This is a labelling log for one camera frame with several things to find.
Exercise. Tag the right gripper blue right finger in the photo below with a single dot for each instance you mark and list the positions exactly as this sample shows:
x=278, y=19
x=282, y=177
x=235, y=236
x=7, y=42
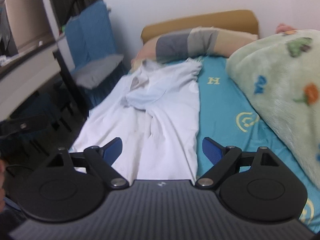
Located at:
x=224, y=160

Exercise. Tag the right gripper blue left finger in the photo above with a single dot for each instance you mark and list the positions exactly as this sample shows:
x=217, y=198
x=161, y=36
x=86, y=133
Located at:
x=100, y=160

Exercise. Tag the white t-shirt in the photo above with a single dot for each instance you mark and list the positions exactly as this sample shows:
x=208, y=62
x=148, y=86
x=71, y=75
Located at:
x=155, y=112

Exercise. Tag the person left hand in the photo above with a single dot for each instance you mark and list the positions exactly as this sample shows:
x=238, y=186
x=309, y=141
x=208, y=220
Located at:
x=2, y=191

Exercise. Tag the teal bed sheet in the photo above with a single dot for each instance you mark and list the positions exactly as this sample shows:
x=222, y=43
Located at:
x=227, y=117

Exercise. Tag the white black table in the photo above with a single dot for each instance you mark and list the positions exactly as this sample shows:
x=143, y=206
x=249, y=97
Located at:
x=29, y=71

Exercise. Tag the grey seat cushion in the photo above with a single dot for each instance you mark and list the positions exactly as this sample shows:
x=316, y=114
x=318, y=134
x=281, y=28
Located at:
x=95, y=72

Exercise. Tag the blue covered chair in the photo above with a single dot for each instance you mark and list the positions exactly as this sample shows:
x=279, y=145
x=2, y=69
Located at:
x=90, y=37

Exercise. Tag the green fleece blanket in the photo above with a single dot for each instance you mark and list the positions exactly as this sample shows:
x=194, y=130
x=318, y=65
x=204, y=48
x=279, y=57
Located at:
x=279, y=75

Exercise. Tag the beige refrigerator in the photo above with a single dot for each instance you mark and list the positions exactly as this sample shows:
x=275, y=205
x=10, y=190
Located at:
x=24, y=25

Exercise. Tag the striped pillow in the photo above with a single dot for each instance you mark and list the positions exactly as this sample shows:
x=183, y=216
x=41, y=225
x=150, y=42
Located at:
x=180, y=45

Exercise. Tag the mustard yellow headboard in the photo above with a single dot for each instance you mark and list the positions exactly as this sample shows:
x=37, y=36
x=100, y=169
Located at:
x=236, y=20

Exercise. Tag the pink plush toy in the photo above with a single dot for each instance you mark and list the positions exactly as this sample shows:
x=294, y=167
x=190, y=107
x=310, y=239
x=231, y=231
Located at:
x=282, y=28

